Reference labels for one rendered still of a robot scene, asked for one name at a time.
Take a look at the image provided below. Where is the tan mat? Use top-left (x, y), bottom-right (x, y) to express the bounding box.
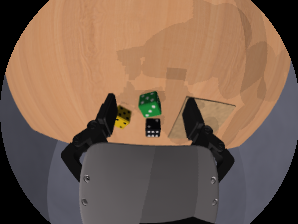
top-left (168, 96), bottom-right (236, 139)

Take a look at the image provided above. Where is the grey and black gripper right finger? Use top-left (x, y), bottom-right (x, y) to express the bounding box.
top-left (182, 98), bottom-right (235, 183)

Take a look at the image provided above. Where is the green die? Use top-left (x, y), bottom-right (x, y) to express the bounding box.
top-left (138, 91), bottom-right (162, 118)

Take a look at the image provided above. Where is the black die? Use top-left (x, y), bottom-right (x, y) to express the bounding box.
top-left (145, 118), bottom-right (161, 137)

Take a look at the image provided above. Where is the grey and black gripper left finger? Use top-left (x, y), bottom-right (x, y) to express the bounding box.
top-left (61, 93), bottom-right (118, 183)

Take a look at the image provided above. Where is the yellow die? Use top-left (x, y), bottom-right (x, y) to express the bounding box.
top-left (114, 105), bottom-right (132, 129)

